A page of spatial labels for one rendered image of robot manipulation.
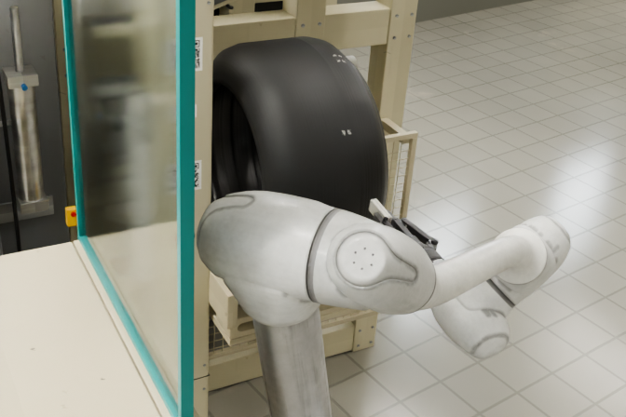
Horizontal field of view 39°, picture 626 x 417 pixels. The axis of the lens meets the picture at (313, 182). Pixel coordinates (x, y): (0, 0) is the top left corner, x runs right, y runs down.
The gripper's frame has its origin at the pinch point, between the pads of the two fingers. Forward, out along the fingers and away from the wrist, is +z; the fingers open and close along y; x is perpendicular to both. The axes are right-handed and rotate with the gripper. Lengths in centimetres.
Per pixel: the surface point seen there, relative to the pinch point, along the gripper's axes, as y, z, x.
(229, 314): 25.9, 14.8, 35.3
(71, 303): 69, -12, -6
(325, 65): -0.8, 32.6, -18.3
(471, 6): -366, 411, 176
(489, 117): -247, 231, 156
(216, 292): 26.5, 21.7, 34.4
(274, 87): 13.7, 28.8, -16.6
